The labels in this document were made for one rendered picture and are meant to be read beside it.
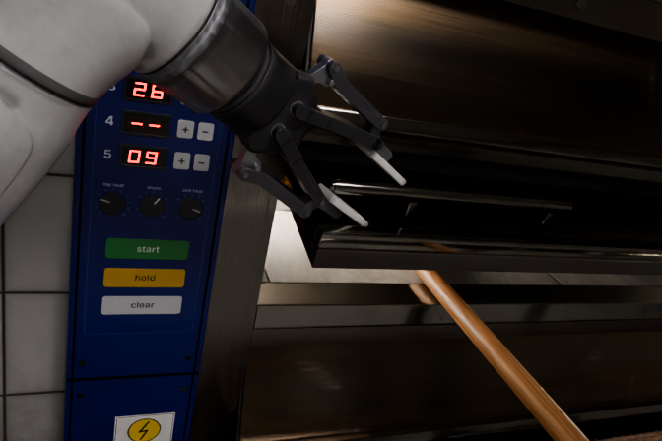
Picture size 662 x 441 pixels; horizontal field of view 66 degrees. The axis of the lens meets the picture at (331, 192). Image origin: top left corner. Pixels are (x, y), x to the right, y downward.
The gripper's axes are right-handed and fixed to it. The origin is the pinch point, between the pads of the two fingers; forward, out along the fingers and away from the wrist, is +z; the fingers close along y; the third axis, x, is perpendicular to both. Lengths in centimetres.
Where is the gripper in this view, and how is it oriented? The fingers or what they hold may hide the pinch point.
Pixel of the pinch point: (364, 186)
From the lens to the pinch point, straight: 54.9
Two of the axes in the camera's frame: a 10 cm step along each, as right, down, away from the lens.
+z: 5.7, 4.4, 7.0
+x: 5.0, 4.9, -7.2
